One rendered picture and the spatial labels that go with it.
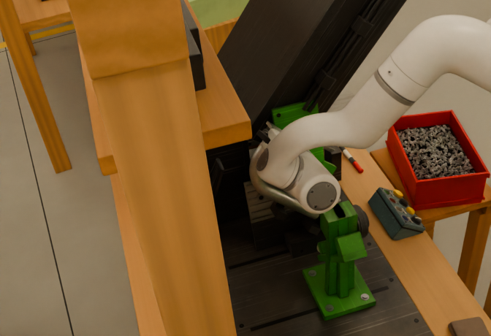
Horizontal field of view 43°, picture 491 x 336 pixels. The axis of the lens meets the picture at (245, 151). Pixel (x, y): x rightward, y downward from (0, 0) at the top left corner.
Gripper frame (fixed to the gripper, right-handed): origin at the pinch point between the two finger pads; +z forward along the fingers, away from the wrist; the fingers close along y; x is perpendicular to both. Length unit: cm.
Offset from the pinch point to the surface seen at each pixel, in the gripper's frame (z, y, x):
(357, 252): -27.1, -18.5, 7.1
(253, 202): 5.3, -8.8, 17.4
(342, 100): 22.1, -21.1, -16.2
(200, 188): -72, 39, -1
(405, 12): 273, -159, -89
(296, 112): 3.1, -2.3, -7.9
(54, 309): 103, -14, 128
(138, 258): -30.1, 22.8, 28.2
